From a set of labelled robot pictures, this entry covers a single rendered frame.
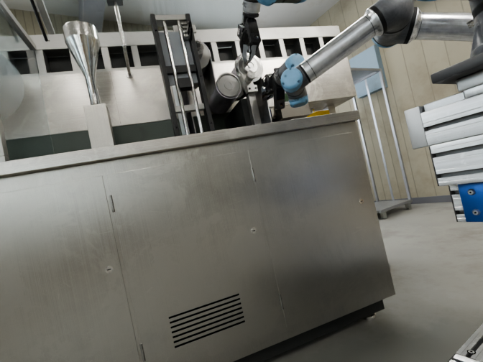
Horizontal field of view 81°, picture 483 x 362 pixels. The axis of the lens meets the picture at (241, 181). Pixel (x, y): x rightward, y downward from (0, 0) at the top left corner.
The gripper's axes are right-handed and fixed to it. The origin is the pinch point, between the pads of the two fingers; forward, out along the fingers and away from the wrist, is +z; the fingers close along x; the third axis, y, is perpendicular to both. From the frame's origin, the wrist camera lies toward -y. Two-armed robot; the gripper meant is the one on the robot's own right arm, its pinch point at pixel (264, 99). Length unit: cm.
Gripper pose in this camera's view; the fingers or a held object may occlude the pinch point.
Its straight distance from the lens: 147.8
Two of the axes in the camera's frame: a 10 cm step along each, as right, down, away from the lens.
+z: -2.9, 0.9, 9.5
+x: -9.3, 1.9, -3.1
